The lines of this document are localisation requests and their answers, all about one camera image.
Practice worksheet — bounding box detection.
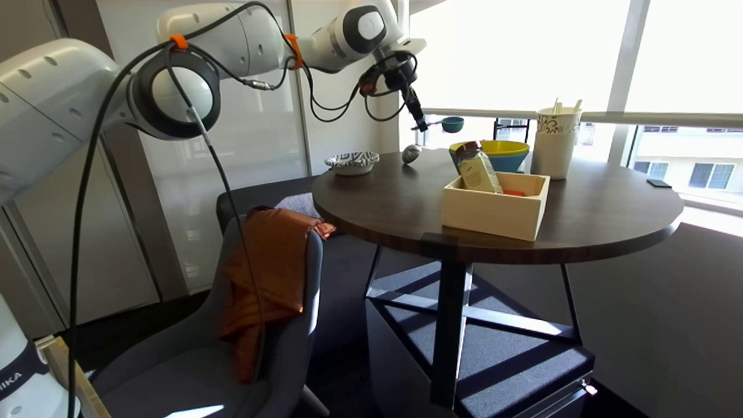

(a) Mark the teal measuring cup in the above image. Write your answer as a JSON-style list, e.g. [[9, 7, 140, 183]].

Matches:
[[411, 116, 466, 134]]

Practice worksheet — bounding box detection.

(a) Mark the patterned white bowl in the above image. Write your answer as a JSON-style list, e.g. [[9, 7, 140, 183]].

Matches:
[[324, 151, 381, 176]]

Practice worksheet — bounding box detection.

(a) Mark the yellow bowl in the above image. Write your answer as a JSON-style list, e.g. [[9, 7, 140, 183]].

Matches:
[[449, 139, 531, 158]]

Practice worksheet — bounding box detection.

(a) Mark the blue bowl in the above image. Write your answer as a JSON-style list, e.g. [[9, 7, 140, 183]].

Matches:
[[450, 151, 530, 174]]

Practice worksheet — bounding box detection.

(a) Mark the patterned paper cup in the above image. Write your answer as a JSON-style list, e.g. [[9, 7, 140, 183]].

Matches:
[[531, 107, 583, 181]]

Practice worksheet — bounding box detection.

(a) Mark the spice jar with brown lid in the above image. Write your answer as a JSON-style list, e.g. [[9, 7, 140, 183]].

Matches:
[[454, 140, 504, 194]]

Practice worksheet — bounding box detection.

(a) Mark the row of windows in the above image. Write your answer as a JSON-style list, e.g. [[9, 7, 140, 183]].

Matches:
[[398, 0, 743, 205]]

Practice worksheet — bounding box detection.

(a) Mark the bundle of stir sticks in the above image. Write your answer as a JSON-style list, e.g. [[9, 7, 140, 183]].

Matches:
[[550, 97, 583, 116]]

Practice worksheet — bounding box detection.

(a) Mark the light grey cloth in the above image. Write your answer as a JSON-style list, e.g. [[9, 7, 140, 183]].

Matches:
[[275, 192, 322, 219]]

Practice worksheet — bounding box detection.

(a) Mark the wooden box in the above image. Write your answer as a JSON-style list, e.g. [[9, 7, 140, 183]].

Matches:
[[441, 171, 551, 243]]

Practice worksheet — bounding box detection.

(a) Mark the dark grey armchair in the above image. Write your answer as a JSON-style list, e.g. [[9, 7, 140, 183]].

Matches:
[[215, 176, 381, 378]]

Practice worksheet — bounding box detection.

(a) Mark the orange cloth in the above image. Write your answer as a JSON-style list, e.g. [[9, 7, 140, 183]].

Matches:
[[217, 206, 337, 385]]

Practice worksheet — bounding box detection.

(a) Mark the grey chair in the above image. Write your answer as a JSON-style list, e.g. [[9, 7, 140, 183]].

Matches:
[[86, 214, 326, 418]]

